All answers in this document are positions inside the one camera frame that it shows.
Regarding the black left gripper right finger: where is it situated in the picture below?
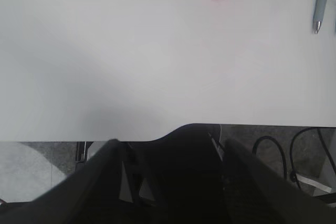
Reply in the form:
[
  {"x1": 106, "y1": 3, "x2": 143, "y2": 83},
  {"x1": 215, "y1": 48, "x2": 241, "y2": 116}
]
[{"x1": 223, "y1": 140, "x2": 335, "y2": 223}]

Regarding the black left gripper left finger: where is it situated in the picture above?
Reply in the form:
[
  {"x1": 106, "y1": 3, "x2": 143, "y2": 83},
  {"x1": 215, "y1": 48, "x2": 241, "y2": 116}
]
[{"x1": 1, "y1": 140, "x2": 122, "y2": 223}]

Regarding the blue grey click pen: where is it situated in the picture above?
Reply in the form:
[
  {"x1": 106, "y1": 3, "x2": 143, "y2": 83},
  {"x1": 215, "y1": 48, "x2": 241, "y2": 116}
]
[{"x1": 312, "y1": 0, "x2": 327, "y2": 34}]

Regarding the black floor cable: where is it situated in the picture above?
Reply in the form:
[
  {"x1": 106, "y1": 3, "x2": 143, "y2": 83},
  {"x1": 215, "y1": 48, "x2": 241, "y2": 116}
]
[{"x1": 251, "y1": 126, "x2": 336, "y2": 190}]

